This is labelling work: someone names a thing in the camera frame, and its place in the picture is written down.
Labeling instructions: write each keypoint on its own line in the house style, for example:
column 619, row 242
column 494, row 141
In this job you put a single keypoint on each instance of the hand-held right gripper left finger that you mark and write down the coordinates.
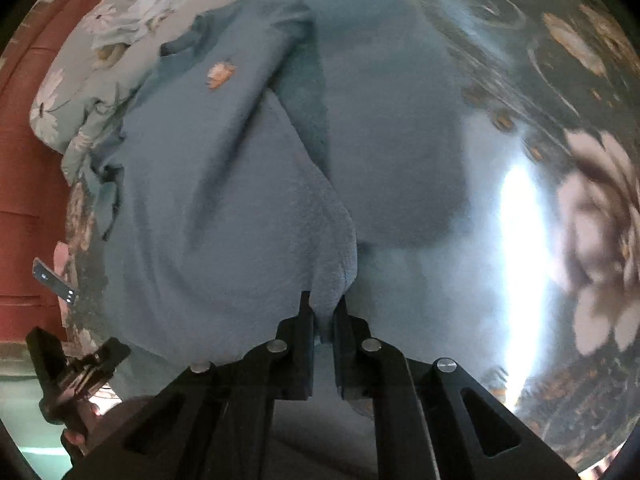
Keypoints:
column 306, row 340

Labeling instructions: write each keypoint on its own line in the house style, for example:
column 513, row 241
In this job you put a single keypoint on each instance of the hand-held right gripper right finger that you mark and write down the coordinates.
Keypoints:
column 341, row 350

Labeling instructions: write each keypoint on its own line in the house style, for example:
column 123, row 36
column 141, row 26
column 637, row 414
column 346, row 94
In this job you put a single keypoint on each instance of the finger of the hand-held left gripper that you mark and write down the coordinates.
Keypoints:
column 54, row 280

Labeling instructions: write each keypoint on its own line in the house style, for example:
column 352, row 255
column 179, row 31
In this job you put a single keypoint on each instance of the light blue towel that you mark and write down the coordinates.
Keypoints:
column 225, row 185

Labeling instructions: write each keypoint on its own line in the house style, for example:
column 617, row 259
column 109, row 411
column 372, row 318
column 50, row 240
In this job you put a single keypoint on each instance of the person's left hand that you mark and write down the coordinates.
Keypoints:
column 82, row 427

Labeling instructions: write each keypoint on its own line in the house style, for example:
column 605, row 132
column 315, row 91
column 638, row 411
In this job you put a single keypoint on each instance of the reddish brown wooden panel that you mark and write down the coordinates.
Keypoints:
column 35, row 185

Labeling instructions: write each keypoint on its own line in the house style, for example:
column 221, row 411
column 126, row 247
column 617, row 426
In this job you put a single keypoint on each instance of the light blue floral quilt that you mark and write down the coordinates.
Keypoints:
column 75, row 100

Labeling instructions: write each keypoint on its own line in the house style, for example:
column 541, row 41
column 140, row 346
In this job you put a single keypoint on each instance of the teal floral bed sheet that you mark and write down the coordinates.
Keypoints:
column 550, row 110

